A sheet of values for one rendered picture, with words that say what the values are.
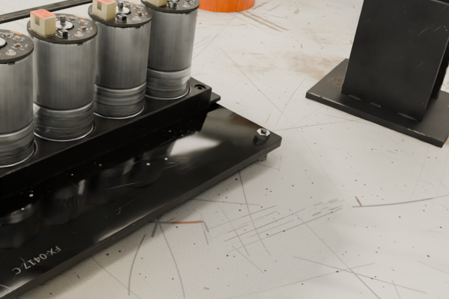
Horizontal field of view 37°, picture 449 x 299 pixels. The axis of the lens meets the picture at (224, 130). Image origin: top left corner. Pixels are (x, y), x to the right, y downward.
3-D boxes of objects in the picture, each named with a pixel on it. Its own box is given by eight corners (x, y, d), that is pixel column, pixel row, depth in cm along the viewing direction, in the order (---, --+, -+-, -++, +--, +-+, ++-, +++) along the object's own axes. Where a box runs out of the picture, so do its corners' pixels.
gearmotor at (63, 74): (105, 146, 27) (111, 28, 24) (55, 167, 25) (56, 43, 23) (65, 121, 28) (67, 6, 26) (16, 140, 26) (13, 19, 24)
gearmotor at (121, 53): (154, 125, 29) (165, 13, 26) (111, 143, 27) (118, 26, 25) (115, 102, 30) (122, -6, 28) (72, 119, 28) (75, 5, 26)
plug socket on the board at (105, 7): (121, 17, 26) (121, 0, 25) (103, 21, 25) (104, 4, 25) (107, 10, 26) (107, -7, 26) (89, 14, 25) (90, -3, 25)
